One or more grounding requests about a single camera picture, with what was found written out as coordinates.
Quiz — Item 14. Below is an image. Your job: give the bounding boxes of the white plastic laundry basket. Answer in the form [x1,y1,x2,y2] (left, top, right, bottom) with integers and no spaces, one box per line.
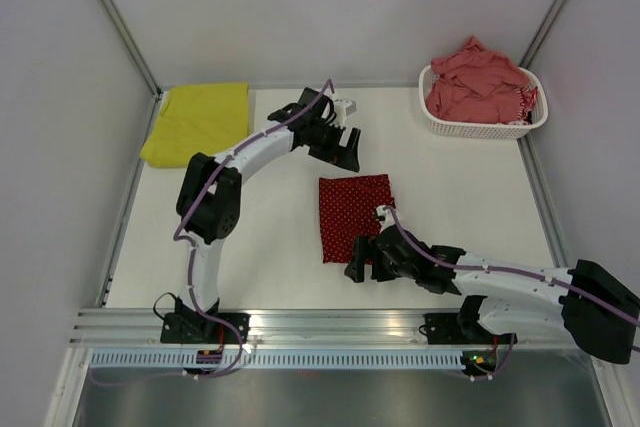
[417,65,549,140]

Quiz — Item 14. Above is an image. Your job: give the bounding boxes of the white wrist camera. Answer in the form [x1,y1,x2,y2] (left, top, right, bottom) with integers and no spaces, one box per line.
[375,205,396,223]
[333,99,357,125]

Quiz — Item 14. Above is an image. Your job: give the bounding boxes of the red polka dot garment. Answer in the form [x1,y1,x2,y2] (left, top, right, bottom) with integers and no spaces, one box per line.
[318,174,395,264]

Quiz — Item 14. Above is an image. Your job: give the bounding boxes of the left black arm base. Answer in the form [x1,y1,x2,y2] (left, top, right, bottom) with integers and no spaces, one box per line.
[152,292,250,345]

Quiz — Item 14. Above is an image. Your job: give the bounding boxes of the aluminium frame post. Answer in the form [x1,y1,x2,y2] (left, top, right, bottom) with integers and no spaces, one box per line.
[519,0,570,69]
[97,0,162,98]

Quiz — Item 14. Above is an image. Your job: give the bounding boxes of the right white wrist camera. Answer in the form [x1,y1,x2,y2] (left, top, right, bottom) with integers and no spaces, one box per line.
[375,205,396,223]

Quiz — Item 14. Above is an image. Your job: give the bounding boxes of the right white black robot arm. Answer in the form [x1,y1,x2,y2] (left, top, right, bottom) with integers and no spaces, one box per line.
[344,225,639,365]

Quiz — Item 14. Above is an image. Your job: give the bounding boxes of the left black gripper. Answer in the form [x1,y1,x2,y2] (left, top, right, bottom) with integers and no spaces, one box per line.
[307,119,360,173]

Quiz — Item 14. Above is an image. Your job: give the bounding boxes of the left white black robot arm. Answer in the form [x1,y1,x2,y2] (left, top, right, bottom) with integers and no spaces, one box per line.
[173,82,361,343]

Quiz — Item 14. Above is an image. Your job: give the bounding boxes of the white slotted cable duct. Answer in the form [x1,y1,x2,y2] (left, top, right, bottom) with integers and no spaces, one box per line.
[90,349,463,370]

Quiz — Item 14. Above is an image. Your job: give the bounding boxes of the aluminium mounting rail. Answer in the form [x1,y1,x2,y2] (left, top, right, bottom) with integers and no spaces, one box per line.
[67,304,615,348]

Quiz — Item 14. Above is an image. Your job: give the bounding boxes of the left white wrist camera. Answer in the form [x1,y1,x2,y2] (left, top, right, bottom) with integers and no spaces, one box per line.
[333,99,357,125]

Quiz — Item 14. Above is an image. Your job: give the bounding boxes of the yellow-green trousers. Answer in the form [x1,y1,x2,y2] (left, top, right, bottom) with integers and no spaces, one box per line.
[140,83,250,169]

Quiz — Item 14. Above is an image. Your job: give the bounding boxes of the pink red garment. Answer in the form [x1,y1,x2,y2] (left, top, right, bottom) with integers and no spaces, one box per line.
[425,36,538,125]

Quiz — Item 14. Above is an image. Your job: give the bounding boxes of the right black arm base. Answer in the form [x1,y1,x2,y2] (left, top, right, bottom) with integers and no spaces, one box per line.
[418,312,511,346]

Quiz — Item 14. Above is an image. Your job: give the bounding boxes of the right aluminium frame post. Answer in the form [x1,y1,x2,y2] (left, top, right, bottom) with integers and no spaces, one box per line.
[519,0,570,69]

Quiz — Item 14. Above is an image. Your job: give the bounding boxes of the left aluminium frame post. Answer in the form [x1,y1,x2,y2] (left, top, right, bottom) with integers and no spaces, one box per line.
[97,0,162,98]

